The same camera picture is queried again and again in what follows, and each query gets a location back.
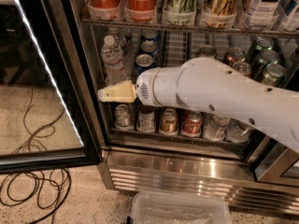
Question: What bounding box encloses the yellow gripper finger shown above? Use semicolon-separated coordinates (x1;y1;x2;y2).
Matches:
97;80;137;103

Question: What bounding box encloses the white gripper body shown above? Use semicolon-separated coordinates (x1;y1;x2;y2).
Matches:
136;68;160;106

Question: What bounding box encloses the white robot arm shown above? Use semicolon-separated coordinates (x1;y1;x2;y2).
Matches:
98;57;299;152

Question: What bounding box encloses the front blue pepsi can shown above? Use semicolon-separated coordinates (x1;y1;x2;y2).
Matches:
135;54;155;75

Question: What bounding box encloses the blue pepsi can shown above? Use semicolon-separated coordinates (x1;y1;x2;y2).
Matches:
135;54;155;75
141;30;160;43
139;41;159;60

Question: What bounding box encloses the front water bottle middle shelf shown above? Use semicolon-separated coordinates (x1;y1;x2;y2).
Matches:
101;35;128;85

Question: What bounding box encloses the water bottle shelf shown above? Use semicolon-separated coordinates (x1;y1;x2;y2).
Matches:
101;35;128;85
106;27;128;55
225;119;254;144
203;114;231;141

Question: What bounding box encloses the silver can bottom shelf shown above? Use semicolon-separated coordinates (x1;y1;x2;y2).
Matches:
114;104;133;131

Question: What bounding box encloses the gold can bottom shelf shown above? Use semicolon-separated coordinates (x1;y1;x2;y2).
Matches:
160;108;178;135

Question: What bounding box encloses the rear blue pepsi can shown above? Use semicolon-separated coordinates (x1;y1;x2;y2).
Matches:
141;30;160;43

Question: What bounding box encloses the red can bottom shelf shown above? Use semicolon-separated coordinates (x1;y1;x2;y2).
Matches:
181;111;203;137

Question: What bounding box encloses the rear water bottle middle shelf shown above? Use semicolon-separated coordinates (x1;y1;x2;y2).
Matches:
106;27;128;55

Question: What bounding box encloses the stainless steel fridge body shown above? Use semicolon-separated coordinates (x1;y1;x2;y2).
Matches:
43;0;299;216

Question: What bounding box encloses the rear silver can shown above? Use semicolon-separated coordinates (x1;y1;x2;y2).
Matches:
195;45;217;59

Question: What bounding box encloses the left water bottle bottom shelf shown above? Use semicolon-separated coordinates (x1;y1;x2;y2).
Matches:
203;114;231;141

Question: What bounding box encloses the open glass fridge door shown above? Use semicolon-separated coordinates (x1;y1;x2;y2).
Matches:
0;0;100;174

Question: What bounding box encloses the rear copper can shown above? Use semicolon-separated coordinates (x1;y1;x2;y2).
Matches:
222;47;246;66

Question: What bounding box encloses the copper can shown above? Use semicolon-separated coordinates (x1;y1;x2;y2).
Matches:
222;47;246;66
232;61;251;77

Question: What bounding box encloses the front copper can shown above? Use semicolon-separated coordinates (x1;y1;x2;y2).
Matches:
232;61;251;77

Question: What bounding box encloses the right water bottle bottom shelf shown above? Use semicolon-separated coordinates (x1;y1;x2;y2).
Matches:
225;119;254;144

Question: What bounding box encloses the middle green can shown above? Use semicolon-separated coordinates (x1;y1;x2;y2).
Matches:
250;49;279;78

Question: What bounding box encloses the front green can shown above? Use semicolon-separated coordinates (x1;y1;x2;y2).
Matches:
257;63;286;87

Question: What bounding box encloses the rear green can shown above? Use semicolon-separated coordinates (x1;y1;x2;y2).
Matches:
245;36;274;63

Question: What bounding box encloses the white blue tall can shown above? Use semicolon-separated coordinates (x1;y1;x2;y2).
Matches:
242;0;289;19

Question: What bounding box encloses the blue white can top right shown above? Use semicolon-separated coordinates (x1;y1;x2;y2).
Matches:
278;0;299;32

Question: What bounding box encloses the brown tea bottle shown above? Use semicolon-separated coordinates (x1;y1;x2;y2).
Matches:
137;105;155;133

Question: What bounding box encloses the clear plastic bin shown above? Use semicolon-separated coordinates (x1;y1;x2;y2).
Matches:
127;192;232;224

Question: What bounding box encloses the black cable on floor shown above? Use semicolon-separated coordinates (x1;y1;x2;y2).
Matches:
0;87;73;224

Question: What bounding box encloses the right fridge door frame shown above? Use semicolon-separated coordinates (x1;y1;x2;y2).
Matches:
244;133;299;188

